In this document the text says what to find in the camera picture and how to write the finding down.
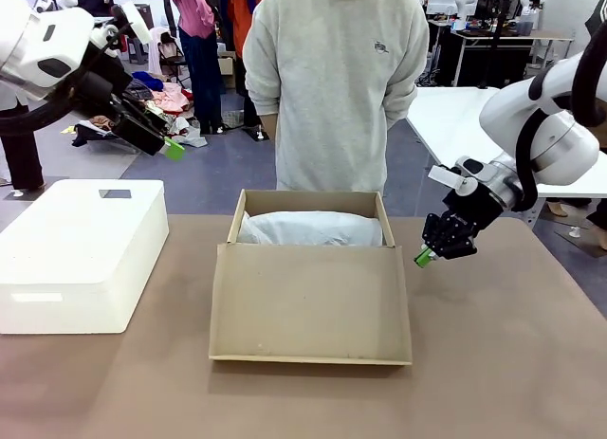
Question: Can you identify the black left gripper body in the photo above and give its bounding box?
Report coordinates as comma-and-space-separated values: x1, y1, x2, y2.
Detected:
70, 68, 137, 127

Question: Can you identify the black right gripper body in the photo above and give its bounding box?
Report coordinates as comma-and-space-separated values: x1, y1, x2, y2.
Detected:
442, 178, 505, 234

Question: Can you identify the white tissue paper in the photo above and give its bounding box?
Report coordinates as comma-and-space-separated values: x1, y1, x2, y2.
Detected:
236, 210, 384, 248

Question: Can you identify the cardboard shoe box with lid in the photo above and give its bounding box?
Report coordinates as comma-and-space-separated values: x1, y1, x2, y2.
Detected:
208, 189, 414, 367

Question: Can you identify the person's right forearm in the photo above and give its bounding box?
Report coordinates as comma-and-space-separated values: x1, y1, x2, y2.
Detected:
259, 112, 280, 140

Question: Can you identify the small background cardboard box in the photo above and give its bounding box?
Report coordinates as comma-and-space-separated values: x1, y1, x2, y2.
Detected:
217, 49, 238, 90

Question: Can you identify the white plastic storage box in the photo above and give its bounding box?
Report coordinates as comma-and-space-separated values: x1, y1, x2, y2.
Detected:
0, 178, 171, 336

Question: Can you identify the pile of colourful clothes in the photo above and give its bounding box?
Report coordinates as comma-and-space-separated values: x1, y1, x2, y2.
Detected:
70, 71, 210, 151

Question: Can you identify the folding chair with clothes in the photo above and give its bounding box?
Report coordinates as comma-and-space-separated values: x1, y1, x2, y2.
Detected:
156, 28, 189, 84

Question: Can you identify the white side table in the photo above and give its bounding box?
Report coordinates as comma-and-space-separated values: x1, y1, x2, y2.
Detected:
405, 85, 607, 198

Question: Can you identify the bystander in dark trousers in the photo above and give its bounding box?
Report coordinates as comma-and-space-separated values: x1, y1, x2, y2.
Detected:
0, 78, 47, 196

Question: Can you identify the mannequin with pink shirt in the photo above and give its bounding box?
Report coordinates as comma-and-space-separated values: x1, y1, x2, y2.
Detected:
168, 0, 224, 136

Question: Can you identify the bystander in orange top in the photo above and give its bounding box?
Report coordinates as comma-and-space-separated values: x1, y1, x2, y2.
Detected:
227, 0, 272, 133

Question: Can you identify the black background workbench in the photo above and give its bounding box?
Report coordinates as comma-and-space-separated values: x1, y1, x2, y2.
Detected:
426, 11, 575, 88

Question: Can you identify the black tripod stand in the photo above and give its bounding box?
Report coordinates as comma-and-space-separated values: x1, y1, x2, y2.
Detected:
477, 0, 509, 90

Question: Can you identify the person in grey sweatshirt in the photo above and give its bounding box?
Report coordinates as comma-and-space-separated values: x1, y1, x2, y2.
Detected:
242, 0, 431, 193

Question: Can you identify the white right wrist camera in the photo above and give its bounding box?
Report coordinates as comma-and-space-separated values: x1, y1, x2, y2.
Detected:
428, 165, 478, 196

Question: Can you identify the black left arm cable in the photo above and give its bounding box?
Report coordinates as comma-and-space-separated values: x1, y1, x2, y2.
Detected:
0, 90, 96, 137

